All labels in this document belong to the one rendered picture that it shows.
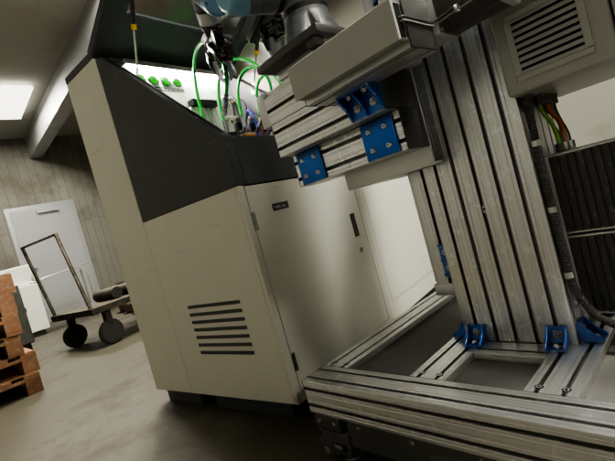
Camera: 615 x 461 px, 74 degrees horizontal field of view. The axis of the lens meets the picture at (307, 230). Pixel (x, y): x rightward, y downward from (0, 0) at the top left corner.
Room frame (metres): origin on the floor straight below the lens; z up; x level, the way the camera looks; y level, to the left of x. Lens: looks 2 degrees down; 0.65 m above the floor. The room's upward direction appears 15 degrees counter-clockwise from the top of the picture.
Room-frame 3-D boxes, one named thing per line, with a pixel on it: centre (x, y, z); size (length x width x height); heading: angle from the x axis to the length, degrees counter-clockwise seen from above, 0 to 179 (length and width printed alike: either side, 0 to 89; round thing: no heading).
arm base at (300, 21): (1.04, -0.14, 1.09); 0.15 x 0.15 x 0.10
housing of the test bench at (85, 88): (2.26, 0.30, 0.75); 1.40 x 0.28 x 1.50; 141
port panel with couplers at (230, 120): (2.06, 0.21, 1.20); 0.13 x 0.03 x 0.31; 141
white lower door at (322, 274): (1.54, -0.04, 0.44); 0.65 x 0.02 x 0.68; 141
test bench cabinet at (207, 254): (1.72, 0.18, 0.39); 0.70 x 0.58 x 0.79; 141
